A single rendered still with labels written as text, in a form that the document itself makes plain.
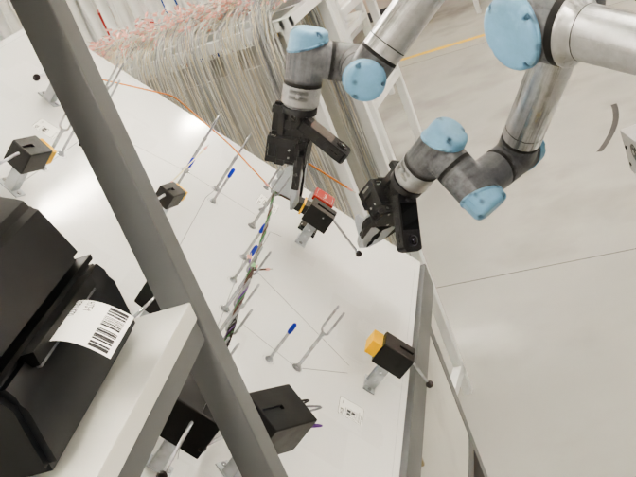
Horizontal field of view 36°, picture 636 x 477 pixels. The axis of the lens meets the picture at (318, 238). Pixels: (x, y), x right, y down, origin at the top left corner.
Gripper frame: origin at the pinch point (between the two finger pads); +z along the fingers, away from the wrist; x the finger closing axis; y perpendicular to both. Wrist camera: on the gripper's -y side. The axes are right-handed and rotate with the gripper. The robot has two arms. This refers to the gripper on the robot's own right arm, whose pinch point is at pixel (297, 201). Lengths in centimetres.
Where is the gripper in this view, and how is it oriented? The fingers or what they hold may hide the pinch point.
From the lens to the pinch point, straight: 203.4
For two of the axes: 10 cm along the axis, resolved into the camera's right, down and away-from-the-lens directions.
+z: -1.3, 9.0, 4.1
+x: -1.8, 3.8, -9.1
